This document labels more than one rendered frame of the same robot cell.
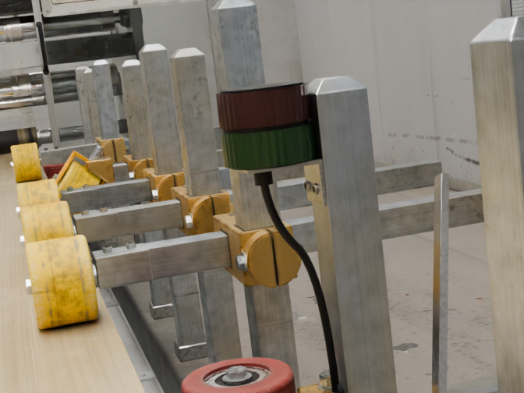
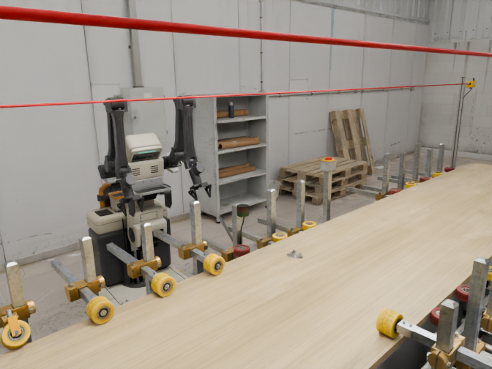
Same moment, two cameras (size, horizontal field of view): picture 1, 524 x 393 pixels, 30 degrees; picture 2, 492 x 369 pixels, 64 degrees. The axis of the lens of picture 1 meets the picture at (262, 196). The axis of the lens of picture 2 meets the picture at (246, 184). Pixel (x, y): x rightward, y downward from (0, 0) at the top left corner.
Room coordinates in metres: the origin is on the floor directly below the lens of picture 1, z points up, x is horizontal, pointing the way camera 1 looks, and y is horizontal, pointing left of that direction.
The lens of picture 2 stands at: (1.48, 1.62, 1.70)
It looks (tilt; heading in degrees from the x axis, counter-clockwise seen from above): 15 degrees down; 242
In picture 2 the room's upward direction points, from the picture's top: 1 degrees counter-clockwise
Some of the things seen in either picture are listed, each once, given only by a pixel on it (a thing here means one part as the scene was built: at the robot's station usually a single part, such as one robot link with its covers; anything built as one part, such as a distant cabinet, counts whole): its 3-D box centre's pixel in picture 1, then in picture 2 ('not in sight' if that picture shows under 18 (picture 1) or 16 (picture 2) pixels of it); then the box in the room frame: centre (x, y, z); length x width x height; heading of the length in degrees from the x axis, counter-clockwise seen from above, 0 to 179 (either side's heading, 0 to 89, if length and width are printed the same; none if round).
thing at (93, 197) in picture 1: (208, 178); (75, 282); (1.42, 0.07, 0.95); 0.50 x 0.04 x 0.04; 104
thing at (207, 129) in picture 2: not in sight; (232, 154); (-0.73, -2.87, 0.78); 0.90 x 0.45 x 1.55; 14
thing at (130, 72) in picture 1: (150, 204); (22, 324); (1.61, 0.19, 0.89); 0.04 x 0.04 x 0.48; 14
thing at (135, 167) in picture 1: (143, 171); (12, 313); (1.63, 0.19, 0.95); 0.14 x 0.06 x 0.05; 14
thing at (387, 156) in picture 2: not in sight; (385, 184); (-0.81, -0.42, 0.92); 0.04 x 0.04 x 0.48; 14
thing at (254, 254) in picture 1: (255, 247); (192, 249); (0.91, 0.01, 0.95); 0.14 x 0.06 x 0.05; 14
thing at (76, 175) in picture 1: (75, 189); (15, 334); (1.62, 0.31, 0.93); 0.09 x 0.08 x 0.09; 104
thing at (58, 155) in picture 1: (139, 143); not in sight; (2.15, 0.26, 0.95); 0.50 x 0.04 x 0.04; 104
